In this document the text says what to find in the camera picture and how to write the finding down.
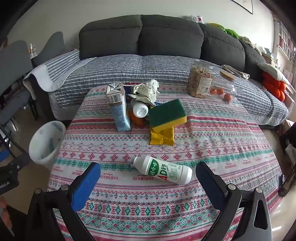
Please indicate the small white plastic bottle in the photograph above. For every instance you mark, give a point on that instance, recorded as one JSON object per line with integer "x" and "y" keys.
{"x": 140, "y": 110}

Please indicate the torn blue paper box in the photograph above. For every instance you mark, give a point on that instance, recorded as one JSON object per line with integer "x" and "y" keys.
{"x": 157, "y": 103}

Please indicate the framed wall picture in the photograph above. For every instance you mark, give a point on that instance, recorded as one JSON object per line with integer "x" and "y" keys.
{"x": 242, "y": 5}

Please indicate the crumpled beige paper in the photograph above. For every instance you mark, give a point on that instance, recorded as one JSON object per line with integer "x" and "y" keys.
{"x": 145, "y": 91}

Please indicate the beige striped cloth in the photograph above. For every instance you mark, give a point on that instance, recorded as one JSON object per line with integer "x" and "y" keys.
{"x": 235, "y": 70}

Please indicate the white plastic bin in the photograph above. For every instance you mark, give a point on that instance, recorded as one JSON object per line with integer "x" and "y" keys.
{"x": 39, "y": 148}

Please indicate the white bottle green label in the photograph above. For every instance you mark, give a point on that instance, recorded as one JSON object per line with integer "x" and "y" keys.
{"x": 161, "y": 170}

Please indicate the yellow foil packet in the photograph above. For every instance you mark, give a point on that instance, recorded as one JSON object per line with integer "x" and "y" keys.
{"x": 161, "y": 138}

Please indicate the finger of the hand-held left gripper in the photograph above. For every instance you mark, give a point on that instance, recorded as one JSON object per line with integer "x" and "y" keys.
{"x": 23, "y": 160}

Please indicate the patterned red green tablecloth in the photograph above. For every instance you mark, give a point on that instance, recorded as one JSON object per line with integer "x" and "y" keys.
{"x": 208, "y": 143}

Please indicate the clear bag of tomatoes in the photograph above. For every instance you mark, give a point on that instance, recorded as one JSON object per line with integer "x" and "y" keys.
{"x": 227, "y": 82}

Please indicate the dark grey sofa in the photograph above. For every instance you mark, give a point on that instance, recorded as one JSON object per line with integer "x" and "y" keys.
{"x": 161, "y": 34}

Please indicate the white plush toy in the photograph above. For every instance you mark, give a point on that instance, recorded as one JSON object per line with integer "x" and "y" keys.
{"x": 193, "y": 19}

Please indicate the grey sofa with striped cover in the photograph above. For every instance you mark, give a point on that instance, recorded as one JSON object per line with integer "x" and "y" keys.
{"x": 161, "y": 67}

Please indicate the green yellow sponge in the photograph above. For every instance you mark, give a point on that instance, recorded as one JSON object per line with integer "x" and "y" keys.
{"x": 166, "y": 111}

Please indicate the small orange fruit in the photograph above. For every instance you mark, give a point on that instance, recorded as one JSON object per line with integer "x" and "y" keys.
{"x": 220, "y": 91}
{"x": 228, "y": 97}
{"x": 213, "y": 91}

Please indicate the pale grey pillow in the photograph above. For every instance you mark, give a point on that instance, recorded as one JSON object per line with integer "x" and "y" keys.
{"x": 272, "y": 71}

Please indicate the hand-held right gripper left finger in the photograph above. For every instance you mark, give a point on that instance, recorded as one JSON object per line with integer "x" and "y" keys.
{"x": 85, "y": 185}

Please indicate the white bookshelf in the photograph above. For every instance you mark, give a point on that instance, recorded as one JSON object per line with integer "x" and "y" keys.
{"x": 285, "y": 41}

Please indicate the blue snack box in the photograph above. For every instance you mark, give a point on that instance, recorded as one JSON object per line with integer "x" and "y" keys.
{"x": 129, "y": 87}

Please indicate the orange peel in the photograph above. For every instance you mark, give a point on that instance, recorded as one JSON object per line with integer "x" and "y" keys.
{"x": 134, "y": 118}

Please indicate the grey green plush toy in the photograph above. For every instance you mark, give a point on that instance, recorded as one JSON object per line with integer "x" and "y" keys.
{"x": 251, "y": 44}

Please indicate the orange cushion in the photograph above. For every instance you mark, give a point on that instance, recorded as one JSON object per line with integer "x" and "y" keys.
{"x": 274, "y": 87}

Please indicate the clear jar of snacks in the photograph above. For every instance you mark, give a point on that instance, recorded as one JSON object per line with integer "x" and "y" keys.
{"x": 198, "y": 81}

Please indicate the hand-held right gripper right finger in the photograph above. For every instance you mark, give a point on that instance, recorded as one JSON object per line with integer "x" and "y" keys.
{"x": 208, "y": 183}

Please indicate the blue milk carton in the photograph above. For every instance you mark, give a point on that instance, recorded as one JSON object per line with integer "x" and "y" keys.
{"x": 120, "y": 113}

